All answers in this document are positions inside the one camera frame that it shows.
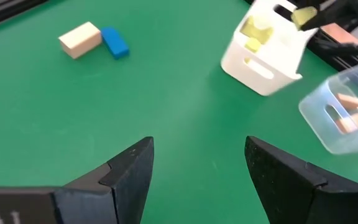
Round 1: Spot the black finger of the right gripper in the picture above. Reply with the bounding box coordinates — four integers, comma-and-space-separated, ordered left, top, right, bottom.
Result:
299, 0, 358, 32
292, 0, 323, 9

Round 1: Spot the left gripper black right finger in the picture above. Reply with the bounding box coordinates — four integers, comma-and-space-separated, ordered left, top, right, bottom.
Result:
244, 135, 358, 224

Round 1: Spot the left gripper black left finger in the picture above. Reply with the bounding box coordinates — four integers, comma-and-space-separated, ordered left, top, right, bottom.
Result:
53, 136, 155, 224

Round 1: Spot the yellow cube block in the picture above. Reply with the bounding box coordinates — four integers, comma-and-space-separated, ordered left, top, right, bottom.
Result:
290, 6, 318, 30

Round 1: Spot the yellow arch block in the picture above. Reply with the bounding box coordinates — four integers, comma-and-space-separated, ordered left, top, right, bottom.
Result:
239, 16, 275, 45

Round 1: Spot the yellow cylinder block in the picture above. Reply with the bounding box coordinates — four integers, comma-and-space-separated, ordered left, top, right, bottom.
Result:
244, 37, 262, 53

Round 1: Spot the small peach block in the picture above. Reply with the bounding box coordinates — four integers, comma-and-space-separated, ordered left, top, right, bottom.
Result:
336, 92, 358, 110

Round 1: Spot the wooden side board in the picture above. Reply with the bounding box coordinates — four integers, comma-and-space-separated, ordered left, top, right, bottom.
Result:
320, 23, 358, 45

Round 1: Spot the clear plastic bin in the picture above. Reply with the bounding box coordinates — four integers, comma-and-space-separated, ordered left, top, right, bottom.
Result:
298, 63, 358, 156

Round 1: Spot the white plastic bin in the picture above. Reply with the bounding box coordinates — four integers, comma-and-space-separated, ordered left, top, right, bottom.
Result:
220, 0, 319, 96

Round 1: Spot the blue rectangular block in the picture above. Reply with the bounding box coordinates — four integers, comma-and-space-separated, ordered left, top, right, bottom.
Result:
100, 26, 131, 60

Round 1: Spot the short thick peach block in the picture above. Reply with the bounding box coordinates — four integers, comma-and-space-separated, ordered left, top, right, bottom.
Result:
58, 21, 103, 60

